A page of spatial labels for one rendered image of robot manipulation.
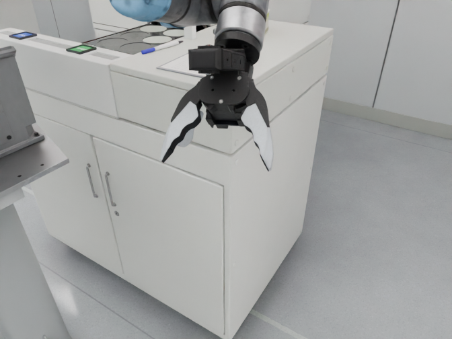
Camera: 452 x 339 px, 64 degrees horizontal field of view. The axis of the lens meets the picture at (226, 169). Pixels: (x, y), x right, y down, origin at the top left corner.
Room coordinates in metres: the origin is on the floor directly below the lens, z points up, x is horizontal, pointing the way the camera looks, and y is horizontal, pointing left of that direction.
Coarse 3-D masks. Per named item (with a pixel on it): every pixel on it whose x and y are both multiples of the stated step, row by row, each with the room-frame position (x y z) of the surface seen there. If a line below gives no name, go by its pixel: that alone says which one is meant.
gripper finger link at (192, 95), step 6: (198, 84) 0.50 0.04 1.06; (192, 90) 0.49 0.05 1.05; (186, 96) 0.48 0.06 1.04; (192, 96) 0.48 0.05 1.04; (198, 96) 0.48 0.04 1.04; (180, 102) 0.48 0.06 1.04; (186, 102) 0.48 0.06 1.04; (192, 102) 0.48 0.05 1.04; (198, 102) 0.47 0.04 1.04; (180, 108) 0.47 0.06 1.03; (198, 108) 0.48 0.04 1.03; (174, 114) 0.47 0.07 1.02
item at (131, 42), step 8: (152, 24) 1.54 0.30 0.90; (128, 32) 1.42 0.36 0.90; (136, 32) 1.42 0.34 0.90; (144, 32) 1.42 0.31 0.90; (152, 32) 1.42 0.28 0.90; (160, 32) 1.42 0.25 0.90; (96, 40) 1.31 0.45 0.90; (104, 40) 1.31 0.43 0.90; (112, 40) 1.31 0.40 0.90; (120, 40) 1.31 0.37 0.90; (128, 40) 1.31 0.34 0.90; (136, 40) 1.31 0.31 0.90; (112, 48) 1.21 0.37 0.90; (120, 48) 1.21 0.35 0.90; (128, 48) 1.21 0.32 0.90; (136, 48) 1.21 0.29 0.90; (144, 48) 1.21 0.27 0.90
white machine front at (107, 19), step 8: (88, 0) 1.83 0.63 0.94; (96, 0) 1.80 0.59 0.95; (104, 0) 1.77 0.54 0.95; (96, 8) 1.80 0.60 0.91; (104, 8) 1.77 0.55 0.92; (112, 8) 1.74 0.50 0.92; (96, 16) 1.81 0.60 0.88; (104, 16) 1.78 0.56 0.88; (112, 16) 1.75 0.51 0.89; (120, 16) 1.72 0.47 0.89; (96, 24) 1.81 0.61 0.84; (104, 24) 1.79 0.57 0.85; (112, 24) 1.75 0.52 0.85; (120, 24) 1.73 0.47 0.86; (128, 24) 1.70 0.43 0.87; (136, 24) 1.67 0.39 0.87
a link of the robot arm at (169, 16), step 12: (120, 0) 0.50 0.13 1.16; (132, 0) 0.50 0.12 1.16; (144, 0) 0.50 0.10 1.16; (156, 0) 0.50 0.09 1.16; (168, 0) 0.53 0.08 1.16; (180, 0) 0.56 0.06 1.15; (120, 12) 0.51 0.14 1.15; (132, 12) 0.50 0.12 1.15; (144, 12) 0.50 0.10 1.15; (156, 12) 0.52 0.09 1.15; (168, 12) 0.54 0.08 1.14; (180, 12) 0.57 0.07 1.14
